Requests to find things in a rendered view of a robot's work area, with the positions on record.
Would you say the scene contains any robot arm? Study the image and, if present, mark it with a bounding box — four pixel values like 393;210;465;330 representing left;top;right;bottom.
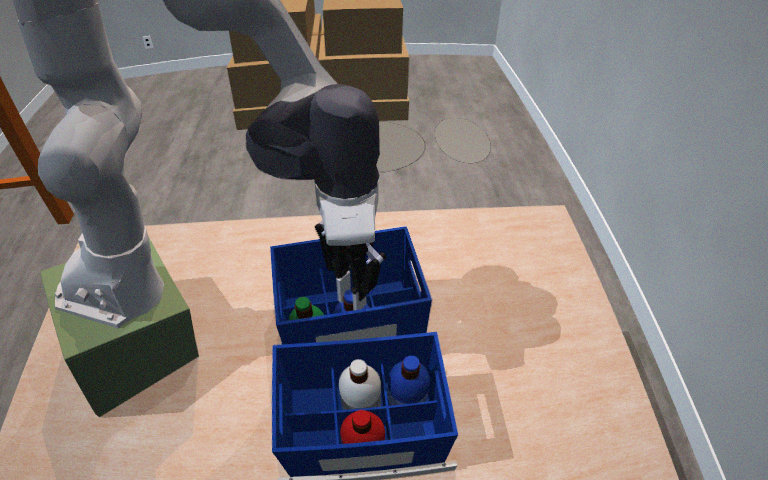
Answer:
13;0;380;328

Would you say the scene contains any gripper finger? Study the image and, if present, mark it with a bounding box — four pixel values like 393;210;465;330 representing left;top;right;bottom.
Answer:
344;243;387;310
314;221;351;302

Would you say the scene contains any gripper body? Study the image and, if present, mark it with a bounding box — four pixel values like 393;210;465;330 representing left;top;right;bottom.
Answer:
340;243;373;258

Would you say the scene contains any red bottle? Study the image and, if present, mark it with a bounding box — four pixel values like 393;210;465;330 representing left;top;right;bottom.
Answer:
340;410;385;444

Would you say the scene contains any blue bottle crate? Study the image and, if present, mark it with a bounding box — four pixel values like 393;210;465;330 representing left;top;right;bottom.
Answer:
273;226;432;345
272;332;458;477

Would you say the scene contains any white bottle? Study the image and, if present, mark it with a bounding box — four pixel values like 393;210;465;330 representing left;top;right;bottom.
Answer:
339;359;381;410

